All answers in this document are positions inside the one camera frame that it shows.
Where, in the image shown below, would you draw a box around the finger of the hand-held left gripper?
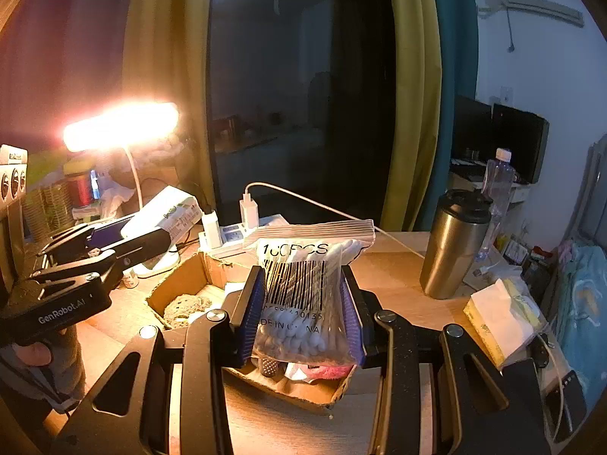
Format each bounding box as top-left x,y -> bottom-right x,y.
50,215 -> 138,257
32,227 -> 173,286

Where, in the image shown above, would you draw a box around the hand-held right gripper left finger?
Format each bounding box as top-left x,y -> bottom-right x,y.
50,265 -> 265,455

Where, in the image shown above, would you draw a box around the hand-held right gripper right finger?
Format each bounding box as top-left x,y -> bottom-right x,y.
341,265 -> 553,455

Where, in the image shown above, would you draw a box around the white soft packet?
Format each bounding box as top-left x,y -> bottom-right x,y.
120,186 -> 203,253

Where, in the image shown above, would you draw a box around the pink plush pad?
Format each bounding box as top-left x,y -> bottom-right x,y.
285,362 -> 354,383

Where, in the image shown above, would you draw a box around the brown loofah sponge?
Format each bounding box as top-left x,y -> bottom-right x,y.
164,294 -> 225,329

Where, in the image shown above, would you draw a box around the brown cardboard box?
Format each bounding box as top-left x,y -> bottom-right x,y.
146,249 -> 359,413

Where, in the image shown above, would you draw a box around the clear cotton swab bag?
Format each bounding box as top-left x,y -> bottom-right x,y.
243,219 -> 375,367

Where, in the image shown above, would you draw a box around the person's left hand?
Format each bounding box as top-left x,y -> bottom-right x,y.
12,339 -> 56,370

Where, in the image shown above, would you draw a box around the red jar yellow lid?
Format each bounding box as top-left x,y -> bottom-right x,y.
63,161 -> 98,209

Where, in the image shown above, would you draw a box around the green snack bags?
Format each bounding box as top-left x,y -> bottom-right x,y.
23,184 -> 73,243

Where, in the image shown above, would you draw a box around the white charger plug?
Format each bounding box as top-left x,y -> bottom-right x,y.
202,210 -> 223,249

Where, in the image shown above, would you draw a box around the white power strip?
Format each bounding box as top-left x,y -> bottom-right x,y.
199,215 -> 290,259

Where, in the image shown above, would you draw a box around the grey socket panel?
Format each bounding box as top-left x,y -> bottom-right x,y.
0,144 -> 29,207

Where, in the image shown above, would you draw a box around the white desk lamp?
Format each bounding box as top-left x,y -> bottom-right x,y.
63,101 -> 182,279

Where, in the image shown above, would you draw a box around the steel travel tumbler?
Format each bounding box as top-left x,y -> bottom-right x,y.
420,190 -> 493,300

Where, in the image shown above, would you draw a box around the yellow tissue pack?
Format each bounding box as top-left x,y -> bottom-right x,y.
464,279 -> 546,369

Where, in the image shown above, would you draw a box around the small black object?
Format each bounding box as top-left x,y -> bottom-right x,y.
528,334 -> 554,371

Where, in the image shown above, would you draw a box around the yellow green curtain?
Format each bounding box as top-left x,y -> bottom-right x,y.
383,0 -> 445,234
122,0 -> 215,215

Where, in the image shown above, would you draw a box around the clear plastic water bottle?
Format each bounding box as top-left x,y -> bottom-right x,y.
476,148 -> 516,261

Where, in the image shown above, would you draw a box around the black smartphone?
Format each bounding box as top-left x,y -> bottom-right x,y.
545,370 -> 590,444

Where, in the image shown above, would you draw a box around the light blue blanket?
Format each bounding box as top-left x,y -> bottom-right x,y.
554,242 -> 607,392

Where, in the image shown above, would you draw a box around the dark glass window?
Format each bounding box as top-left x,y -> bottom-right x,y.
208,0 -> 397,231

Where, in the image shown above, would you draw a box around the black monitor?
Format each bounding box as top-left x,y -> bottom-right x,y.
453,95 -> 494,163
491,103 -> 551,185

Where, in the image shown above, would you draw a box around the grey bed headboard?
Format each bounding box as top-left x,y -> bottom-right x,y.
576,135 -> 607,253

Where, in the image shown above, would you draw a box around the teal curtain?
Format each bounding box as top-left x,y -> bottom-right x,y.
427,0 -> 478,191

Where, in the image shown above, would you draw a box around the white air conditioner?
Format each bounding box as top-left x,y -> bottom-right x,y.
476,0 -> 585,28

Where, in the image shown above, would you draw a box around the white charger with cable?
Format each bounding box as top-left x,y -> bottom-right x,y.
238,181 -> 426,260

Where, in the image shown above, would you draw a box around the white phone cable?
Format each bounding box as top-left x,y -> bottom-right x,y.
536,332 -> 571,442

